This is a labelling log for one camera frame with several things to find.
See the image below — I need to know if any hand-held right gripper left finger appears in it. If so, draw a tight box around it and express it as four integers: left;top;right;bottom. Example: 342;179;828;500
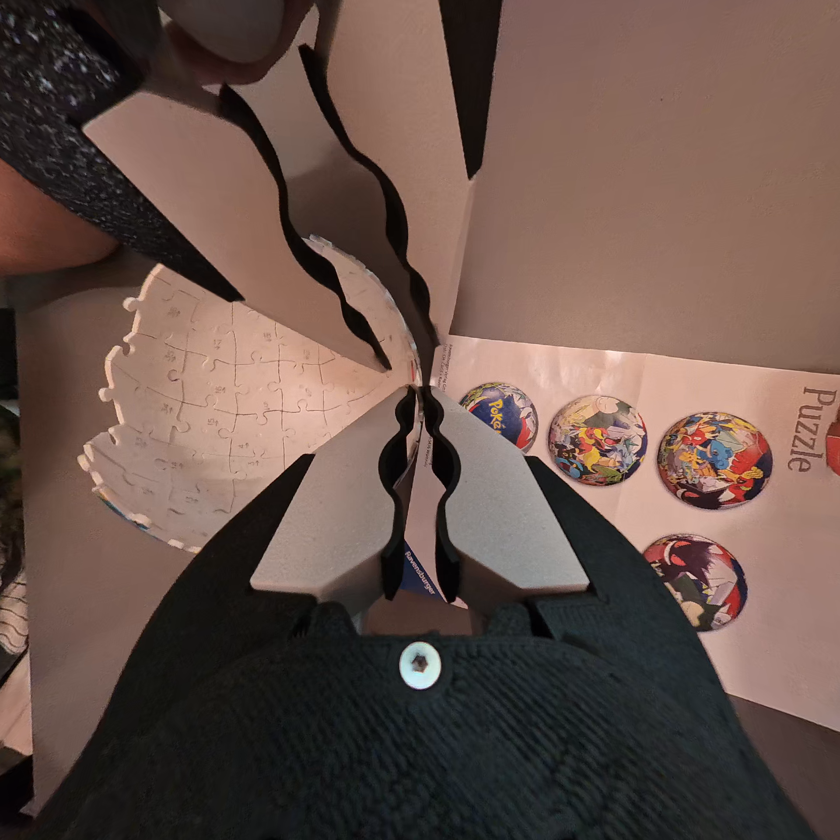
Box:
249;386;418;618

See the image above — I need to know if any printed puzzle instruction sheet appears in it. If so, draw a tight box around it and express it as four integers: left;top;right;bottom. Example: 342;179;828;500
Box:
420;335;840;732

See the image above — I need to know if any person's left hand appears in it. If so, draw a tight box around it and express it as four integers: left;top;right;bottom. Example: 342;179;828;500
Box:
164;0;319;88

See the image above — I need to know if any striped cloth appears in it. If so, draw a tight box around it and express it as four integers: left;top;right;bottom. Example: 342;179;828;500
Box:
0;571;28;657

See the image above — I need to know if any white half-sphere puzzle ball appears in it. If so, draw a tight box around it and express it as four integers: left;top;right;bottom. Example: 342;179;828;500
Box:
79;236;424;553

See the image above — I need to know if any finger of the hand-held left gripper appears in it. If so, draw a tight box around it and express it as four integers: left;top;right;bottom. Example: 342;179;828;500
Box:
82;82;393;372
298;0;475;347

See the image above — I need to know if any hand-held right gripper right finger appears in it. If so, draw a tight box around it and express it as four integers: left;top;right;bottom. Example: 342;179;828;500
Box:
423;386;590;616

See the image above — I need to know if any person's left forearm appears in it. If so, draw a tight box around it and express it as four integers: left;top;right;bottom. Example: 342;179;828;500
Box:
0;156;120;280

